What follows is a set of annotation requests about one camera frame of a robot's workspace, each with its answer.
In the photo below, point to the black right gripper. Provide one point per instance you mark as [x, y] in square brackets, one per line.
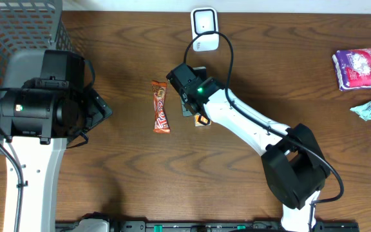
[183, 98]

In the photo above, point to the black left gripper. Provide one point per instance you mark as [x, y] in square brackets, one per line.
[99, 105]

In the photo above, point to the orange snack packet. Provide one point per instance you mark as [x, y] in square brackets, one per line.
[200, 120]

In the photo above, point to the red chocolate bar wrapper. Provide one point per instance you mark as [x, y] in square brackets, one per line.
[159, 95]

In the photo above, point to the pink purple tissue pack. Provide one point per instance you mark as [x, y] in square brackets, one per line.
[353, 69]

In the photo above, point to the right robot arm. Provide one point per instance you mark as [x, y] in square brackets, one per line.
[294, 166]

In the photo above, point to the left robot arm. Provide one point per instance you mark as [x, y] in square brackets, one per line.
[38, 119]

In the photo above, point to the white barcode scanner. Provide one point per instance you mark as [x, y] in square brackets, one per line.
[204, 20]

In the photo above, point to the grey plastic mesh basket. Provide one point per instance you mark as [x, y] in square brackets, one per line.
[28, 29]

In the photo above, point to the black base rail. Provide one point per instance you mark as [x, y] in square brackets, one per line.
[100, 222]

